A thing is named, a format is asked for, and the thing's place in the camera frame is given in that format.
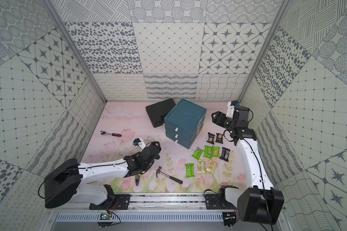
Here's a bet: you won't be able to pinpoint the green cookie packet front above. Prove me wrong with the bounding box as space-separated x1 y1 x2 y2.
212 146 220 158

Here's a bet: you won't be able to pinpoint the green cookie packet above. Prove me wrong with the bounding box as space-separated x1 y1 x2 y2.
212 146 220 158
185 163 194 178
192 147 204 160

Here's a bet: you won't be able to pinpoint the teal drawer cabinet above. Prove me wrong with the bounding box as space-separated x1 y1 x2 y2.
164 99 207 149

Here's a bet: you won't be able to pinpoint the green cookie packet barcode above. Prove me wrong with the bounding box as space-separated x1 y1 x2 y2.
203 145 213 159

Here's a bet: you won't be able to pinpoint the yellow cookie packet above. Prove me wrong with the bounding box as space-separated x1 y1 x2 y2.
197 159 206 174
205 159 217 174

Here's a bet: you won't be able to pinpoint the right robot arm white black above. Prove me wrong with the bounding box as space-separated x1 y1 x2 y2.
211 101 284 226

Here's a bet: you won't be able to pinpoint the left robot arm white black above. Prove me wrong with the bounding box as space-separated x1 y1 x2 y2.
41 139 162 210

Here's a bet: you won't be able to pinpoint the yellow black pliers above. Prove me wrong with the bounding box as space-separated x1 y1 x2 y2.
135 174 141 186

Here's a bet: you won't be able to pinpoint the black claw hammer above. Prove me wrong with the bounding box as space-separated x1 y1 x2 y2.
156 166 183 184

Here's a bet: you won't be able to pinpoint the black plastic case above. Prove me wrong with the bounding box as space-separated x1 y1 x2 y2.
146 98 176 128

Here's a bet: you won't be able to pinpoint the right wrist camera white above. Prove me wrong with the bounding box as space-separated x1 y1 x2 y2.
226 101 240 118

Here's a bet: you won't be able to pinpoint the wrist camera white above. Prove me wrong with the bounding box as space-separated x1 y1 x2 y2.
133 138 146 150
226 101 240 118

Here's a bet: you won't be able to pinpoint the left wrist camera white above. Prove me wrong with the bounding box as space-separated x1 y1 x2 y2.
133 138 146 150

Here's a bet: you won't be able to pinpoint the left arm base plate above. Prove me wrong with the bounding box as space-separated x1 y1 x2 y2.
89 194 131 210

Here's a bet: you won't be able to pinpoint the red handled ratchet wrench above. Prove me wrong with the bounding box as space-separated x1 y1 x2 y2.
100 131 122 137

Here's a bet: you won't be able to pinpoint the aluminium mounting rail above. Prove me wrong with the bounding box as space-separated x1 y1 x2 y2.
47 192 287 213

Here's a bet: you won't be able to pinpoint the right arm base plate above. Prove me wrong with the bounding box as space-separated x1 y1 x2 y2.
204 193 236 210

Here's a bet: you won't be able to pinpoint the white slotted cable duct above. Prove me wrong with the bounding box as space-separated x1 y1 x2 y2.
56 211 223 223

